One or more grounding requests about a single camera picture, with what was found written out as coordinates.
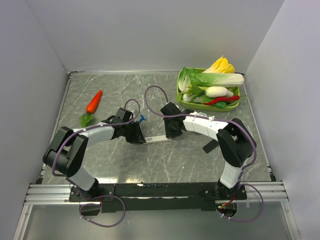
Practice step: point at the green plastic basket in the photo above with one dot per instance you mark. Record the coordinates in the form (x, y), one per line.
(198, 103)

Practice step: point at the toy napa cabbage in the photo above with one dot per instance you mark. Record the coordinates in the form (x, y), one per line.
(187, 76)

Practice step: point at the red toy chili pepper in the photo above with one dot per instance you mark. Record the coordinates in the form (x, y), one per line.
(222, 99)

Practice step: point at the orange toy carrot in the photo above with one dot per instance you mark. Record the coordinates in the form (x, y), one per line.
(91, 108)

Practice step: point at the yellow toy cabbage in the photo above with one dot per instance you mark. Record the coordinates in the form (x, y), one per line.
(221, 66)

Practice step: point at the white remote control body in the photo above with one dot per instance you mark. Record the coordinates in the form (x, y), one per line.
(157, 139)

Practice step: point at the green toy bok choy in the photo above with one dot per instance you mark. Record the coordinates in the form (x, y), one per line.
(191, 93)

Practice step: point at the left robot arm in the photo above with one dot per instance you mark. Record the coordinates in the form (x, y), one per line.
(66, 151)

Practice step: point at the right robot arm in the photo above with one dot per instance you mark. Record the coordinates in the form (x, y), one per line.
(235, 142)

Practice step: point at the green toy pepper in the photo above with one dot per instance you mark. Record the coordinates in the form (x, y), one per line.
(220, 104)

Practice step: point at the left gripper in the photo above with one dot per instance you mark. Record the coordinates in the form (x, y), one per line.
(138, 137)

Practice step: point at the white toy radish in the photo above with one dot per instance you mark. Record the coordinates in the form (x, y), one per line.
(218, 91)

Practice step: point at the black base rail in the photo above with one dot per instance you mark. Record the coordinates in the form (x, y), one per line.
(114, 197)

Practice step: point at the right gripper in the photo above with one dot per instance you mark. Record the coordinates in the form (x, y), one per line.
(169, 134)

